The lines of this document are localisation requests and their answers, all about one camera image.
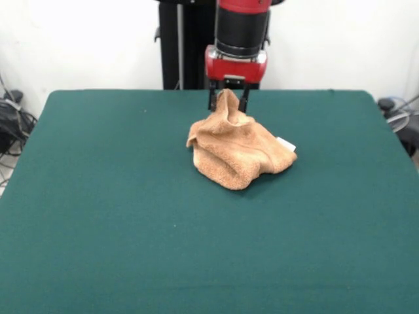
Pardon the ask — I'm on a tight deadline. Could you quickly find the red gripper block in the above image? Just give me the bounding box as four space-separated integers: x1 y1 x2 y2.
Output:
205 45 268 114

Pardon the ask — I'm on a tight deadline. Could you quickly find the tan terry towel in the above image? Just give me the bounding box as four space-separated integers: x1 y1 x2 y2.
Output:
186 88 299 190

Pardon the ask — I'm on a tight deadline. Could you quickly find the dark green table cloth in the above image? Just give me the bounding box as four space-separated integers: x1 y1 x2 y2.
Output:
0 90 419 314

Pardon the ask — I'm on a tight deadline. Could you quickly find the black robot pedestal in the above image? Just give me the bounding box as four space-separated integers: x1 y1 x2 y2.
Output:
153 0 272 91

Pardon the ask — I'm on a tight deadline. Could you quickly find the black cable bundle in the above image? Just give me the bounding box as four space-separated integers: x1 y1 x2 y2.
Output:
0 97 39 158

